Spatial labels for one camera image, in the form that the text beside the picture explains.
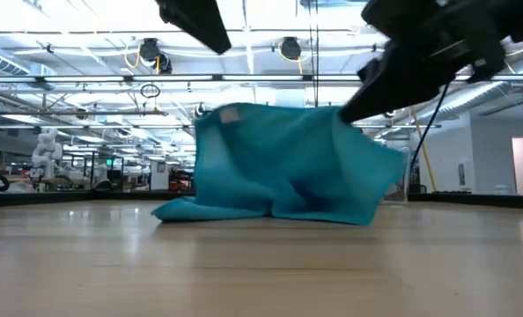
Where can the clear plastic bin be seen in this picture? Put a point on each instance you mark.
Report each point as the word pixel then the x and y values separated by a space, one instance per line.
pixel 400 189

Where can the long ceiling light bar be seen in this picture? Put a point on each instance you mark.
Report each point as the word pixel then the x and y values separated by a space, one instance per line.
pixel 156 78

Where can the turquoise blue microfiber towel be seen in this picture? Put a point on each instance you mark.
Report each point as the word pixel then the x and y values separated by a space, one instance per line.
pixel 288 167

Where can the white background cabinet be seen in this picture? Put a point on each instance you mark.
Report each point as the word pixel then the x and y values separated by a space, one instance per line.
pixel 159 176

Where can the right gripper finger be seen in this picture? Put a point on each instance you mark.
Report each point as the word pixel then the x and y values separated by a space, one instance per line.
pixel 398 83

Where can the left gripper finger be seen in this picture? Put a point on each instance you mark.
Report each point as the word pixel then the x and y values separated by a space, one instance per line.
pixel 200 22

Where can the black metal table frame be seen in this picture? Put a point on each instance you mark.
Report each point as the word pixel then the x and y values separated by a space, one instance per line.
pixel 68 198

